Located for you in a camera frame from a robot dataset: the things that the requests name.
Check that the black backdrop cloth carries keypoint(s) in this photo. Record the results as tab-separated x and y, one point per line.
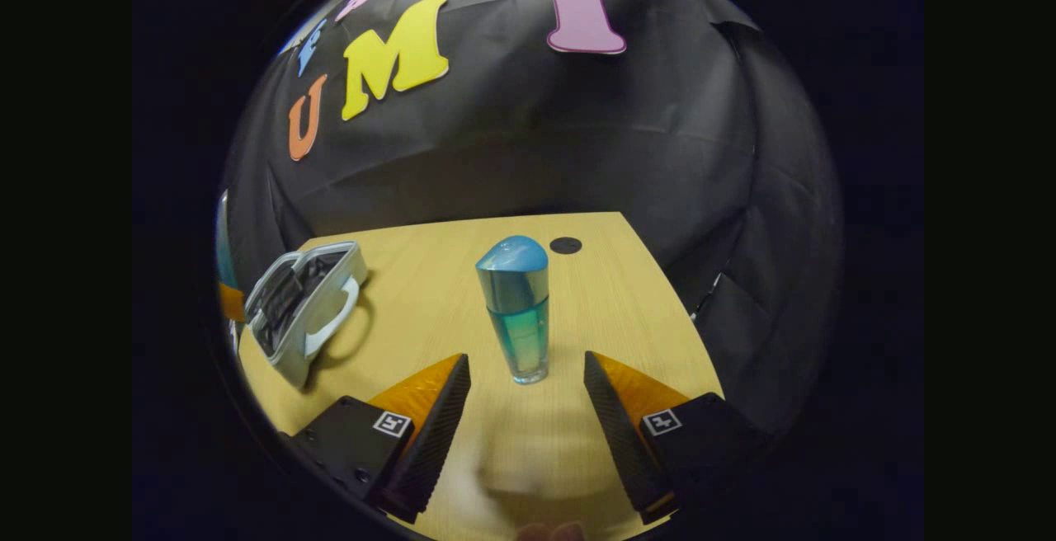
528	153

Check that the light blue suitcase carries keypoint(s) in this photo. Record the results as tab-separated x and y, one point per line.
280	302

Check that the black table grommet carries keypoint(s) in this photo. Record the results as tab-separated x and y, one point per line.
566	245

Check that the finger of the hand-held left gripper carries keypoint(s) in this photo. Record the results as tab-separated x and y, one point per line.
231	303

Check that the blue object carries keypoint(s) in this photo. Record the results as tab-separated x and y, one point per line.
224	244

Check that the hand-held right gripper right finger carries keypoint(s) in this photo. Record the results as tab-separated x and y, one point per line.
619	438

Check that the teal bottle with blue cap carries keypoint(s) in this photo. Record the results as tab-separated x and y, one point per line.
518	318

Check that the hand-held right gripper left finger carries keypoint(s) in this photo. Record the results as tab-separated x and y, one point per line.
437	434

